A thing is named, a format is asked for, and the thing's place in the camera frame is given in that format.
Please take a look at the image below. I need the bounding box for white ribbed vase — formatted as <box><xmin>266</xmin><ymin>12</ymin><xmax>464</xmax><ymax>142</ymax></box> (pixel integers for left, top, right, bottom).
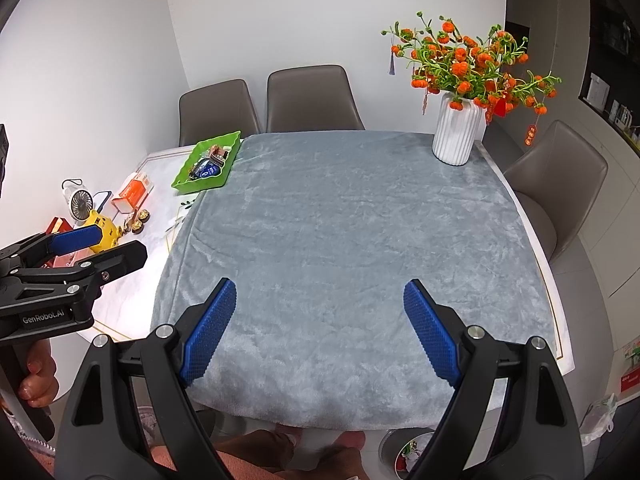
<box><xmin>432</xmin><ymin>92</ymin><xmax>488</xmax><ymax>166</ymax></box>

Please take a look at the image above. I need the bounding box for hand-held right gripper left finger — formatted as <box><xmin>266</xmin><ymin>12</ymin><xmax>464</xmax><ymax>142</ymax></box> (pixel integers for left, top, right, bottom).
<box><xmin>54</xmin><ymin>277</ymin><xmax>237</xmax><ymax>480</ymax></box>

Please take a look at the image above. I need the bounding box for grey dining chair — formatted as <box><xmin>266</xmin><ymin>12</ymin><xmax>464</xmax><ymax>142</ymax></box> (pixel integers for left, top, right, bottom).
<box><xmin>178</xmin><ymin>79</ymin><xmax>263</xmax><ymax>148</ymax></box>
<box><xmin>502</xmin><ymin>120</ymin><xmax>608</xmax><ymax>261</ymax></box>
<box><xmin>265</xmin><ymin>65</ymin><xmax>366</xmax><ymax>132</ymax></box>

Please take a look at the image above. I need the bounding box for blue snack packet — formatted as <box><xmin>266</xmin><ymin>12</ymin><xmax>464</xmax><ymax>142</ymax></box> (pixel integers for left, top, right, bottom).
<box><xmin>190</xmin><ymin>157</ymin><xmax>223</xmax><ymax>180</ymax></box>

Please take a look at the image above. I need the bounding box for person's right leg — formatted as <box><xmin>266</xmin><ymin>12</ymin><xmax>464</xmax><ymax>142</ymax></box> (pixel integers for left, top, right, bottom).
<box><xmin>310</xmin><ymin>432</ymin><xmax>366</xmax><ymax>480</ymax></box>

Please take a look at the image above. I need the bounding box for white mini fan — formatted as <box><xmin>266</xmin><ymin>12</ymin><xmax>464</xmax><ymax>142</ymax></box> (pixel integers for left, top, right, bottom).
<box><xmin>61</xmin><ymin>179</ymin><xmax>94</xmax><ymax>223</ymax></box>

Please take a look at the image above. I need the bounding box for green tray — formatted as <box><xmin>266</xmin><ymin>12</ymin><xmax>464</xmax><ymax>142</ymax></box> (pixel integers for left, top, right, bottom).
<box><xmin>171</xmin><ymin>130</ymin><xmax>242</xmax><ymax>195</ymax></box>

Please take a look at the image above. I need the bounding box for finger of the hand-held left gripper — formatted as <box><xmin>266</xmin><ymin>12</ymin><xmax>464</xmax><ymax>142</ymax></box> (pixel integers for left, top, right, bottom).
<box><xmin>0</xmin><ymin>240</ymin><xmax>148</xmax><ymax>318</ymax></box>
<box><xmin>0</xmin><ymin>225</ymin><xmax>103</xmax><ymax>276</ymax></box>

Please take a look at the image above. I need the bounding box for person's leg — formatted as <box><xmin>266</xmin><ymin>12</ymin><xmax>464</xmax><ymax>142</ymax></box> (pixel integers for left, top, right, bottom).
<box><xmin>310</xmin><ymin>432</ymin><xmax>366</xmax><ymax>480</ymax></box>
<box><xmin>215</xmin><ymin>430</ymin><xmax>301</xmax><ymax>473</ymax></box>

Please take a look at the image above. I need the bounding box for clear plastic bag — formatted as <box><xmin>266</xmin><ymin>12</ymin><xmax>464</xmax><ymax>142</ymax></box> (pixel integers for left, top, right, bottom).
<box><xmin>580</xmin><ymin>395</ymin><xmax>618</xmax><ymax>446</ymax></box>

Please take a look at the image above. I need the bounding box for orange white box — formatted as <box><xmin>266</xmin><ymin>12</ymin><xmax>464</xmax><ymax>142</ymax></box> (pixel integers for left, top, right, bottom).
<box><xmin>111</xmin><ymin>171</ymin><xmax>153</xmax><ymax>213</ymax></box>

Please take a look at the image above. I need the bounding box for person's left leg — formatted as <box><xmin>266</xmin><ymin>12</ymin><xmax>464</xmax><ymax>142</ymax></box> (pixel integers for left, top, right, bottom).
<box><xmin>215</xmin><ymin>430</ymin><xmax>301</xmax><ymax>473</ymax></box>

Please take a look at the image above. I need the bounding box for metal trash bin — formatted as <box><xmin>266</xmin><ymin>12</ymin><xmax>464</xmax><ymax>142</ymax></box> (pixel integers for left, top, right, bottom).
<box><xmin>379</xmin><ymin>430</ymin><xmax>441</xmax><ymax>480</ymax></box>

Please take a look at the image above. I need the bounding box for person's left hand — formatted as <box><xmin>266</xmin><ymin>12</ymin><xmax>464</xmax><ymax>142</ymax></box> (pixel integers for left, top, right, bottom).
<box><xmin>17</xmin><ymin>340</ymin><xmax>60</xmax><ymax>407</ymax></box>

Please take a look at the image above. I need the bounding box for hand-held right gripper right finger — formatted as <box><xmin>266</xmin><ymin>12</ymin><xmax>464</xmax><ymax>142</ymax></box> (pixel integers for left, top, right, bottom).
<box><xmin>403</xmin><ymin>279</ymin><xmax>586</xmax><ymax>480</ymax></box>

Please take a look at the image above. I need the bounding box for yellow toy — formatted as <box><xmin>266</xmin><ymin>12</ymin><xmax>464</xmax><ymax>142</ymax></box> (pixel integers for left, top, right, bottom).
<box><xmin>82</xmin><ymin>210</ymin><xmax>123</xmax><ymax>253</ymax></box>

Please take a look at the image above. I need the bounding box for grey plush blanket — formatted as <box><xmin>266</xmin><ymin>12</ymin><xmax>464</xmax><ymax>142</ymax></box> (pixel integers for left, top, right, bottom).
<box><xmin>150</xmin><ymin>130</ymin><xmax>557</xmax><ymax>433</ymax></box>

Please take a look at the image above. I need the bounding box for red box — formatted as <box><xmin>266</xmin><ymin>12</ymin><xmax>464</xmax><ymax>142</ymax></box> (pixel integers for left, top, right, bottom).
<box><xmin>45</xmin><ymin>216</ymin><xmax>76</xmax><ymax>267</ymax></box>

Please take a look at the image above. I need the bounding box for white sideboard cabinet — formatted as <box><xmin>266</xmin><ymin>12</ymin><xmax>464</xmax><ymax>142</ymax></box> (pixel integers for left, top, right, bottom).
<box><xmin>560</xmin><ymin>95</ymin><xmax>640</xmax><ymax>311</ymax></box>

